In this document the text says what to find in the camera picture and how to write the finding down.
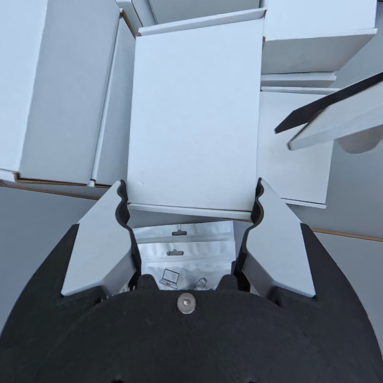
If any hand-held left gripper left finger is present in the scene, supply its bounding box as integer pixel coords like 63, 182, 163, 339
61, 179, 142, 297

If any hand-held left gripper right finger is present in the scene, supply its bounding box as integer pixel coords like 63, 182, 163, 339
233, 178, 317, 300

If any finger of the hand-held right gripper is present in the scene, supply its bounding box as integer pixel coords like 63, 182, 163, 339
287, 90, 383, 154
275, 72, 383, 134

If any white cardboard box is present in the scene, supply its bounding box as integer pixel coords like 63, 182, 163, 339
126, 7, 267, 221

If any stack of white boxes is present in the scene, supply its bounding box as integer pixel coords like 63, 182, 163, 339
0, 0, 378, 210

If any clear plastic zip bag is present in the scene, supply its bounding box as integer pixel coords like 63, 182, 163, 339
132, 221, 235, 249
138, 241, 238, 291

